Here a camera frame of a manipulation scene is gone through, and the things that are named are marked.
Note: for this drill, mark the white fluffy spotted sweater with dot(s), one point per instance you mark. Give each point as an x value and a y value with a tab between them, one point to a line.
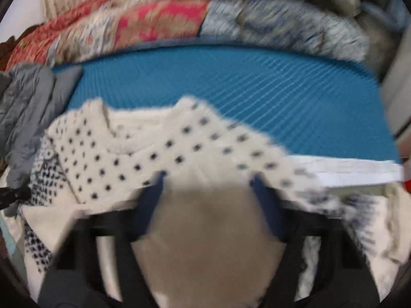
208	243

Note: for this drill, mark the blue grey patterned quilt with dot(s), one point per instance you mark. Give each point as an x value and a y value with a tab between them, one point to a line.
292	25

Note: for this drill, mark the red floral quilt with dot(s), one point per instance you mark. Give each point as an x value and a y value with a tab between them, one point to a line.
96	28

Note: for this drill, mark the grey garment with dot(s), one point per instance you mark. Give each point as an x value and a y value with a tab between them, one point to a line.
32	97

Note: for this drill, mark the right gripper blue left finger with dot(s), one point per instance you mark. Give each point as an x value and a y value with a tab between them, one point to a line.
147	202

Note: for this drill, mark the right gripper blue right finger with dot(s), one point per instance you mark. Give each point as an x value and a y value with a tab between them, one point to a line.
270	204

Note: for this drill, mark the blue folding mat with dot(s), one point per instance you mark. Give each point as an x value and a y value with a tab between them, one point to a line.
311	105

